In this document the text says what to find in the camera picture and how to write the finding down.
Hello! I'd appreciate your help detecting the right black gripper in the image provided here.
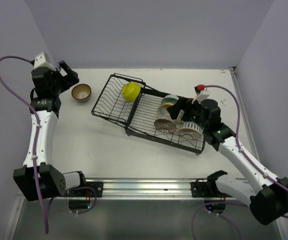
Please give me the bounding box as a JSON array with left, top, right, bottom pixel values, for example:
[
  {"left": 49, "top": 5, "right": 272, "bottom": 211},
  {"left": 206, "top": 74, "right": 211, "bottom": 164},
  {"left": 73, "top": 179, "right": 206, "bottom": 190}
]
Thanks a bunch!
[{"left": 167, "top": 96, "right": 208, "bottom": 130}]

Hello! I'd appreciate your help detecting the dark brown ribbed bowl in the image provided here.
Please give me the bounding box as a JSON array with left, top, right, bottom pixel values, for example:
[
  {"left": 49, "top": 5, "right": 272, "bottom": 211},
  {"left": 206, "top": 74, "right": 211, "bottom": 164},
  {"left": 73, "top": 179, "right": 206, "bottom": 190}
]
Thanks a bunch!
[{"left": 71, "top": 83, "right": 92, "bottom": 103}]

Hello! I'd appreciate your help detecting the white blue leaf bowl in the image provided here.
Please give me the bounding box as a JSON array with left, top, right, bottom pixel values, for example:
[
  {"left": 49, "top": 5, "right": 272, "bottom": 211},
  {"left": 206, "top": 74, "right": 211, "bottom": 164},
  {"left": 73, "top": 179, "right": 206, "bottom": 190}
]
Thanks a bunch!
[{"left": 178, "top": 121, "right": 202, "bottom": 140}]

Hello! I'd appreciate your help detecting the lime green bowl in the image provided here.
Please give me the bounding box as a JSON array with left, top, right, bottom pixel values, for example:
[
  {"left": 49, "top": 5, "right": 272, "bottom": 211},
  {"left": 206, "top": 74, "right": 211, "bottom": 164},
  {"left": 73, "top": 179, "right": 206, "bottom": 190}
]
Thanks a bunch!
[{"left": 122, "top": 82, "right": 141, "bottom": 103}]

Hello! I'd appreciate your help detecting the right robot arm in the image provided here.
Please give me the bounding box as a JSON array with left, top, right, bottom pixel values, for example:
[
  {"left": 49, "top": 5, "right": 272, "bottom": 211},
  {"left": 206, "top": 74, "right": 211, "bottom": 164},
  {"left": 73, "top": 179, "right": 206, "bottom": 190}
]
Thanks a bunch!
[{"left": 167, "top": 98, "right": 288, "bottom": 225}]

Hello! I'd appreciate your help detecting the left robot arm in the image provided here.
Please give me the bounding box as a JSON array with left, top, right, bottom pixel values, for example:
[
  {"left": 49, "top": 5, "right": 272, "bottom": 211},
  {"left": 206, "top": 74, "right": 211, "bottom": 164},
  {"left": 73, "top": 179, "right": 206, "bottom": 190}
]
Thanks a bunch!
[{"left": 13, "top": 60, "right": 88, "bottom": 202}]

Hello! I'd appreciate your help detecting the teal striped yellow bowl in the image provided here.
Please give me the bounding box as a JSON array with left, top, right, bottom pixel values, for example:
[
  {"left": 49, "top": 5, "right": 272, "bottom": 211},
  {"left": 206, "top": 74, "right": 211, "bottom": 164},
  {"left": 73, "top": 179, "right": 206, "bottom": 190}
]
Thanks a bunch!
[{"left": 157, "top": 102, "right": 174, "bottom": 117}]

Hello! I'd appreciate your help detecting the dark green rim bowl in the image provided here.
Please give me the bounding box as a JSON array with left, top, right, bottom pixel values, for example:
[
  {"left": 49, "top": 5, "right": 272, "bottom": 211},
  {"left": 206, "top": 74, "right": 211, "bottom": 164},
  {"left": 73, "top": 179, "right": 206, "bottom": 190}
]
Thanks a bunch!
[{"left": 161, "top": 94, "right": 179, "bottom": 105}]

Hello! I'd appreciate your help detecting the red patterned bowl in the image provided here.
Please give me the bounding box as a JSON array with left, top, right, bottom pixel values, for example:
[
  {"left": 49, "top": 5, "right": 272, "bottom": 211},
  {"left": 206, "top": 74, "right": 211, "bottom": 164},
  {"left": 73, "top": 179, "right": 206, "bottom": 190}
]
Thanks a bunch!
[{"left": 154, "top": 114, "right": 177, "bottom": 134}]

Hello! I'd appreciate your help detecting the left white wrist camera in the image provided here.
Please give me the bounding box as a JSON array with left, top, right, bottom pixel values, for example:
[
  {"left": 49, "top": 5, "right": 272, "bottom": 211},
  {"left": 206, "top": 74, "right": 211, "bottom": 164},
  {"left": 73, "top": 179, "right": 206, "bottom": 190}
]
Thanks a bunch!
[{"left": 33, "top": 52, "right": 54, "bottom": 69}]

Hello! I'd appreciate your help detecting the black wire dish rack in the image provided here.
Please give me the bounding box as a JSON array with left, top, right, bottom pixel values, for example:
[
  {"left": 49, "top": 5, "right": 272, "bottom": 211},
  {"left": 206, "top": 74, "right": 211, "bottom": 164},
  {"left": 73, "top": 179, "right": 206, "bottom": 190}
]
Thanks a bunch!
[{"left": 91, "top": 73, "right": 205, "bottom": 155}]

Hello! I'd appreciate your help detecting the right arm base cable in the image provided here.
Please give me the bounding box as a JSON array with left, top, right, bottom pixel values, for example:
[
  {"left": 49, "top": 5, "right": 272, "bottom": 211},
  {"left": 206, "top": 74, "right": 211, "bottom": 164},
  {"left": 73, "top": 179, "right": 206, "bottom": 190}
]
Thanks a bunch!
[{"left": 192, "top": 199, "right": 247, "bottom": 240}]

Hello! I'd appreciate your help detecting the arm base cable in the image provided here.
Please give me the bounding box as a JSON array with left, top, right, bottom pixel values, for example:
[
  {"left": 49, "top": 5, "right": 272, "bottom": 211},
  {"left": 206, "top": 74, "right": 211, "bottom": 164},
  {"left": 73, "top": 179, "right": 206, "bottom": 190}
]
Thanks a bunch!
[
  {"left": 68, "top": 186, "right": 98, "bottom": 215},
  {"left": 192, "top": 199, "right": 247, "bottom": 240}
]

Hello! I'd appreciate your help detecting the aluminium mounting rail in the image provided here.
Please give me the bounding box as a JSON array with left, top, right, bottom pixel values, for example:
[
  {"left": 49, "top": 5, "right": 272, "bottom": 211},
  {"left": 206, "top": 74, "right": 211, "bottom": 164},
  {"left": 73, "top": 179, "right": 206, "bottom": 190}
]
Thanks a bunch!
[{"left": 16, "top": 177, "right": 277, "bottom": 201}]

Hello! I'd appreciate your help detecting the left arm base cable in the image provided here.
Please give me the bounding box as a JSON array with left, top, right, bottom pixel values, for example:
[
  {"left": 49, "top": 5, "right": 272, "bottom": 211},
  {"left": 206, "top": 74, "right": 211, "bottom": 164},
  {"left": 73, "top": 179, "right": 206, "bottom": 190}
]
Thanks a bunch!
[{"left": 68, "top": 186, "right": 98, "bottom": 215}]

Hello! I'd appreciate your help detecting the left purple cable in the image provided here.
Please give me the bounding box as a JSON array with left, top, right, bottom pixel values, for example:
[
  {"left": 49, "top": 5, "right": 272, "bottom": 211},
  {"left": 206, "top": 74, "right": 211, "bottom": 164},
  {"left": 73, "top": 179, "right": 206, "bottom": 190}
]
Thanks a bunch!
[{"left": 0, "top": 56, "right": 50, "bottom": 235}]

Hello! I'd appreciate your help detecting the purple cable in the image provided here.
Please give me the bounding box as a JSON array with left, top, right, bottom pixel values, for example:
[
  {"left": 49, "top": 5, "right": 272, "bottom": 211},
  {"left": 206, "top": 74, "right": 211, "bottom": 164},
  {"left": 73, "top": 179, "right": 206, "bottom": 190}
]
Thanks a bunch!
[
  {"left": 0, "top": 56, "right": 50, "bottom": 235},
  {"left": 203, "top": 84, "right": 288, "bottom": 221}
]

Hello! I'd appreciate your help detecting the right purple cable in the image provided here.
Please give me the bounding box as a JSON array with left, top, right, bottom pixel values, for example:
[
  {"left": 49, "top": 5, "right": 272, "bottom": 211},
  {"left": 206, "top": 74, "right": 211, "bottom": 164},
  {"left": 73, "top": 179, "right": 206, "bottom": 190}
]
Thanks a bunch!
[{"left": 203, "top": 84, "right": 288, "bottom": 221}]

